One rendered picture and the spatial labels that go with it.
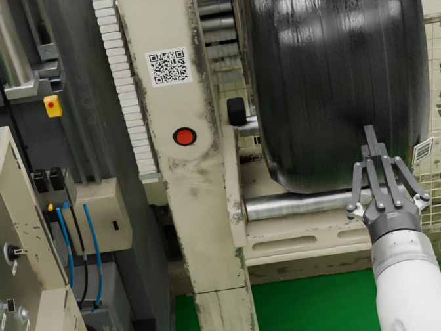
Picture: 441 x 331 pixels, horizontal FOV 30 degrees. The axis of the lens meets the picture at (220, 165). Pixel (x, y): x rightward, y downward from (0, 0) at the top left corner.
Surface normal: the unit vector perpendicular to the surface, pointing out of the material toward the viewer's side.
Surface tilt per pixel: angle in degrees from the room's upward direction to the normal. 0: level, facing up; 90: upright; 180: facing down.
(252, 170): 0
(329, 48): 60
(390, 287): 38
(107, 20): 90
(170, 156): 90
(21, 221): 90
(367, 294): 0
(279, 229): 0
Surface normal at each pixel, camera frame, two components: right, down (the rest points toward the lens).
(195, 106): 0.04, 0.62
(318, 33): -0.05, 0.09
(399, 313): -0.69, -0.41
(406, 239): -0.15, -0.67
